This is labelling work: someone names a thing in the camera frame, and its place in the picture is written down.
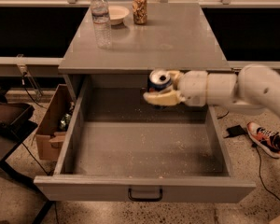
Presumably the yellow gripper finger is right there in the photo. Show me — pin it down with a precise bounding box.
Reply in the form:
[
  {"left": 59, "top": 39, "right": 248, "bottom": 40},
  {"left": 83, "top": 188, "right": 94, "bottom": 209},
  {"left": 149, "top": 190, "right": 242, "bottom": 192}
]
[
  {"left": 168, "top": 70, "right": 184, "bottom": 86},
  {"left": 143, "top": 91, "right": 186, "bottom": 106}
]

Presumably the blue pepsi can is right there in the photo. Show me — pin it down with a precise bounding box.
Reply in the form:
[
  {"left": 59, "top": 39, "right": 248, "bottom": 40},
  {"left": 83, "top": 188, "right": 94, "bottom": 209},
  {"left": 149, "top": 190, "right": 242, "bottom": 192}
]
[{"left": 147, "top": 69, "right": 172, "bottom": 92}]

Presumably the black drawer handle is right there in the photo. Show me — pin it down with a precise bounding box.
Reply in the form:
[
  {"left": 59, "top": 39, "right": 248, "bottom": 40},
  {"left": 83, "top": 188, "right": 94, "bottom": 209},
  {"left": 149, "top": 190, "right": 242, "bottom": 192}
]
[{"left": 128, "top": 188, "right": 163, "bottom": 203}]

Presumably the black floor cable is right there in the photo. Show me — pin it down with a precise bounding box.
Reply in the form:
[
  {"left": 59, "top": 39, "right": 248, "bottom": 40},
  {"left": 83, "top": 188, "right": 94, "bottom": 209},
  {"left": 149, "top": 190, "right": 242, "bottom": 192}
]
[{"left": 251, "top": 142, "right": 280, "bottom": 207}]

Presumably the glass jar of snacks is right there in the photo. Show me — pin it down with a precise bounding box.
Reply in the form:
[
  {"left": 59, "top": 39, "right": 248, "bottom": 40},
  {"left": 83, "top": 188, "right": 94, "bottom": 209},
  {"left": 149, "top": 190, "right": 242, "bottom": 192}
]
[{"left": 133, "top": 0, "right": 147, "bottom": 25}]

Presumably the black side table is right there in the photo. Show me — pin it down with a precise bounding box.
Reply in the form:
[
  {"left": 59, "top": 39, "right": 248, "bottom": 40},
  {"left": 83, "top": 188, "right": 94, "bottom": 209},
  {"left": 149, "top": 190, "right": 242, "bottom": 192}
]
[{"left": 0, "top": 68, "right": 55, "bottom": 224}]

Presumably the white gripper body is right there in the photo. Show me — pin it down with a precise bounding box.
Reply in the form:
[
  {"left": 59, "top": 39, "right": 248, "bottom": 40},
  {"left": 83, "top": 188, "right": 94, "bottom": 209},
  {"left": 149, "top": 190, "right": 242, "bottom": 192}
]
[{"left": 177, "top": 71, "right": 208, "bottom": 106}]

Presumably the brown cardboard box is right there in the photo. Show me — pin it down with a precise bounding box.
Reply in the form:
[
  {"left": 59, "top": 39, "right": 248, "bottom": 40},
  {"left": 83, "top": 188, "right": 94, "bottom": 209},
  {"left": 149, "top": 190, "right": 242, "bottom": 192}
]
[{"left": 35, "top": 84, "right": 74, "bottom": 161}]

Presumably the crumpled green can in box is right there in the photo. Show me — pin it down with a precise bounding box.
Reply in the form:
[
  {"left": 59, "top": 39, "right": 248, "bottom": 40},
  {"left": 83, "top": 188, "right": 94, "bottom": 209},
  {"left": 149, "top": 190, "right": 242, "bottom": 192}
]
[{"left": 59, "top": 113, "right": 72, "bottom": 132}]

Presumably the grey open top drawer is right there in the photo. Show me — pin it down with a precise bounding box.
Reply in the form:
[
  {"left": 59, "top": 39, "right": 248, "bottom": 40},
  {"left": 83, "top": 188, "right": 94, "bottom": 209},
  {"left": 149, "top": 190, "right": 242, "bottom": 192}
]
[{"left": 35, "top": 75, "right": 255, "bottom": 203}]

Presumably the grey cabinet counter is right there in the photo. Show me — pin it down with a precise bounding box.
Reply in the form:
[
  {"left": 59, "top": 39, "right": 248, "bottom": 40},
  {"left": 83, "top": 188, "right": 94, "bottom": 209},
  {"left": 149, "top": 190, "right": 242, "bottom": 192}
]
[{"left": 59, "top": 3, "right": 230, "bottom": 97}]

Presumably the white bowl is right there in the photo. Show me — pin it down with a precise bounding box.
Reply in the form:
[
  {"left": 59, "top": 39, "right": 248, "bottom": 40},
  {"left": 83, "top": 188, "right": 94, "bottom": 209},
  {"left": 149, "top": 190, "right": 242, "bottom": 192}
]
[{"left": 109, "top": 6, "right": 130, "bottom": 25}]

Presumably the clear plastic water bottle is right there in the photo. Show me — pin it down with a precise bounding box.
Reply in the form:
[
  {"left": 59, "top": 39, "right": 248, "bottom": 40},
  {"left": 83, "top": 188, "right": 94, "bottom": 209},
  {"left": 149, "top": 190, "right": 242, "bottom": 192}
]
[{"left": 91, "top": 0, "right": 112, "bottom": 49}]

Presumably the orange white sneaker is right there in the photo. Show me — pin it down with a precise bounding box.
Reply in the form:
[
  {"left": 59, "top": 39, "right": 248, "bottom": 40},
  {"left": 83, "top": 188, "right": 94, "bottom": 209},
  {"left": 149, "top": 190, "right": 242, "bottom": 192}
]
[{"left": 246, "top": 122, "right": 280, "bottom": 159}]

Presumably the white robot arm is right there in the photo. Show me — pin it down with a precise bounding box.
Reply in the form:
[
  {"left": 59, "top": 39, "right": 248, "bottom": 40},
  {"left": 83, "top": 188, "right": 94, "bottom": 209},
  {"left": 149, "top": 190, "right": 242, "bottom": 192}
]
[{"left": 143, "top": 63, "right": 280, "bottom": 118}]

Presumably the black cable at left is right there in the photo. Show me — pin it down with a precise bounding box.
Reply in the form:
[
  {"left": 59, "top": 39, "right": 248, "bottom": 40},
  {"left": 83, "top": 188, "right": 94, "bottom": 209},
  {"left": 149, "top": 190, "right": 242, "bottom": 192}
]
[{"left": 21, "top": 72, "right": 48, "bottom": 109}]

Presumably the black power adapter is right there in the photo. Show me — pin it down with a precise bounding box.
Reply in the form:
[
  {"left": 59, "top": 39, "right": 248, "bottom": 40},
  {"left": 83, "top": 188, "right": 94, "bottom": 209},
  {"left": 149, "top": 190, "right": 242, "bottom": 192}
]
[{"left": 227, "top": 125, "right": 246, "bottom": 138}]

